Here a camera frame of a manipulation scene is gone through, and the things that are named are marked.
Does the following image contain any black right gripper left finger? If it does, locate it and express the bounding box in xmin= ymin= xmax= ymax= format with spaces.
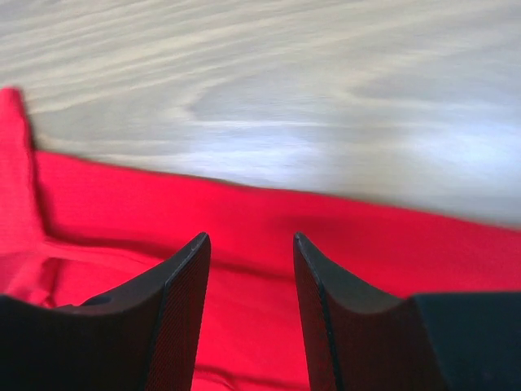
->
xmin=1 ymin=233 xmax=211 ymax=390

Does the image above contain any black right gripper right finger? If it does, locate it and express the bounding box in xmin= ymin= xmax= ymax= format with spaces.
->
xmin=293 ymin=234 xmax=520 ymax=390

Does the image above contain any red t shirt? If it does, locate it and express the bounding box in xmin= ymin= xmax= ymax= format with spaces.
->
xmin=1 ymin=89 xmax=520 ymax=390

